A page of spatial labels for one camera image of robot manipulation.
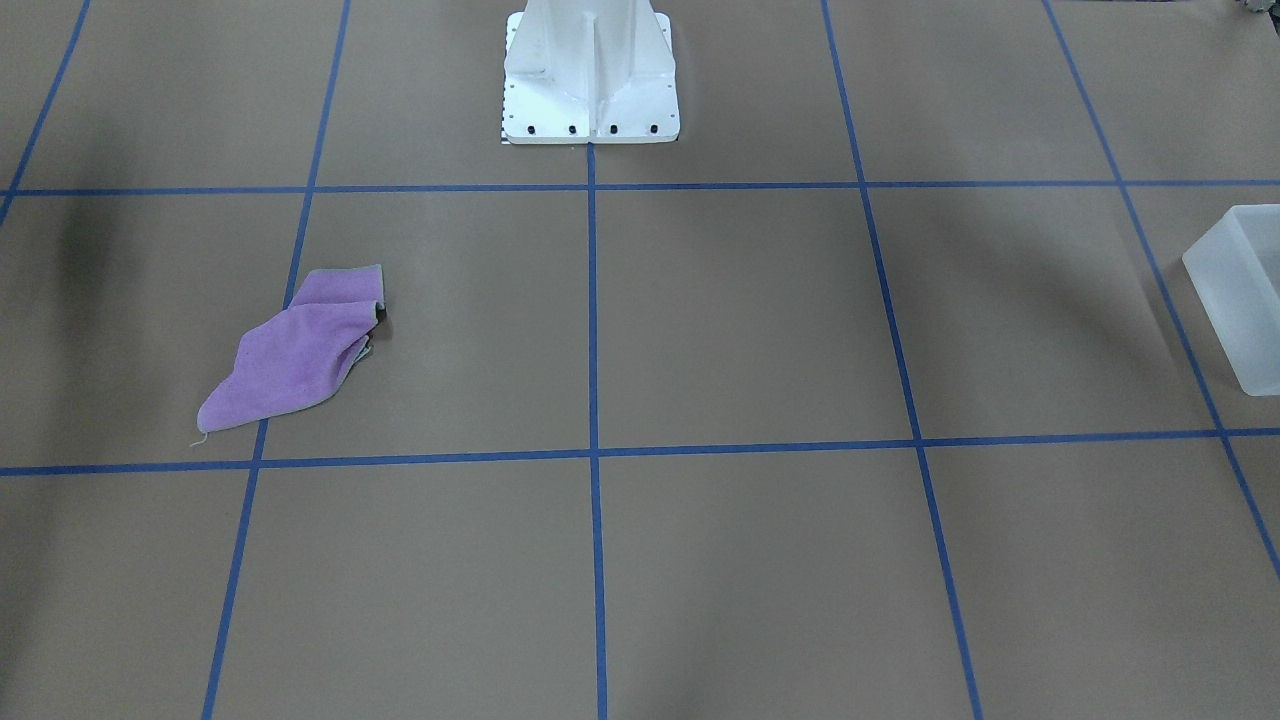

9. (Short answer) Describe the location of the purple microfiber cloth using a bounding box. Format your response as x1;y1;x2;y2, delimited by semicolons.
195;264;387;436

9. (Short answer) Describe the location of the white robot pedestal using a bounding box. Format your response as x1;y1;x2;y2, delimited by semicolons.
500;1;681;145

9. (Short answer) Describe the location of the translucent plastic box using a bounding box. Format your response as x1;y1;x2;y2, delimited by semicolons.
1181;204;1279;397

